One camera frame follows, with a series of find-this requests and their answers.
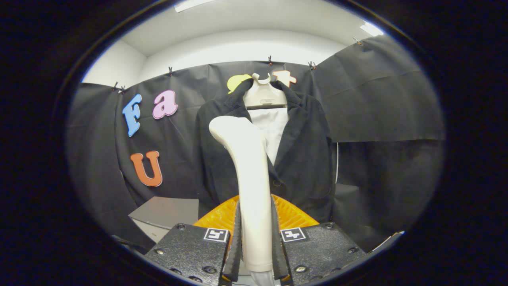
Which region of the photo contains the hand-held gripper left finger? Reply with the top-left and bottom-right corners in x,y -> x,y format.
144,195 -> 243,286

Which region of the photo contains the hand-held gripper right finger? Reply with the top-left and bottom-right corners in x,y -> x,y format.
271,194 -> 368,283

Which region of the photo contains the white garment steamer head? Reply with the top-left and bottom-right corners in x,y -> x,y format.
209,115 -> 274,272

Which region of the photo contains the black jacket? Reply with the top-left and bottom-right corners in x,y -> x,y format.
195,79 -> 338,223

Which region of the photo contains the grey cabinet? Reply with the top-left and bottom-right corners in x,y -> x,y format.
128,196 -> 200,243

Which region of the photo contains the cream plastic hanger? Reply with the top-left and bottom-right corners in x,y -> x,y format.
243,73 -> 288,110

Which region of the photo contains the black backdrop cloth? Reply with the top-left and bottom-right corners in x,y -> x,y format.
65,35 -> 446,255

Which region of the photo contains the small ceiling light panel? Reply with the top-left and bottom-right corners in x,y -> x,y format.
360,22 -> 385,37

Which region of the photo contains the long ceiling light panel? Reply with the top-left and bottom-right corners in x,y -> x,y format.
174,0 -> 217,12

